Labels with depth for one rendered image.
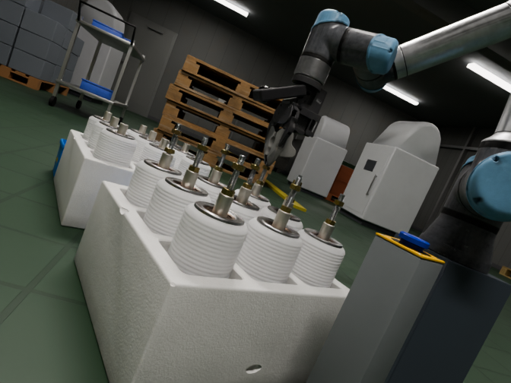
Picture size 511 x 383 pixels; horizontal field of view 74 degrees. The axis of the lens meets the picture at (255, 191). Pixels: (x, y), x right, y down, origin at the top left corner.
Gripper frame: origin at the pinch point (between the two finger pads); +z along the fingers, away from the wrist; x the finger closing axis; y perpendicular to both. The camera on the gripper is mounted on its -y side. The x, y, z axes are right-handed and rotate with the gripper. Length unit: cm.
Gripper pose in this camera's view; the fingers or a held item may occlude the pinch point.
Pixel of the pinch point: (266, 159)
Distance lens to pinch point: 80.3
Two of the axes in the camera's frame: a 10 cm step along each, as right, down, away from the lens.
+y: 8.2, 2.8, 4.9
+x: -4.2, -2.8, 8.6
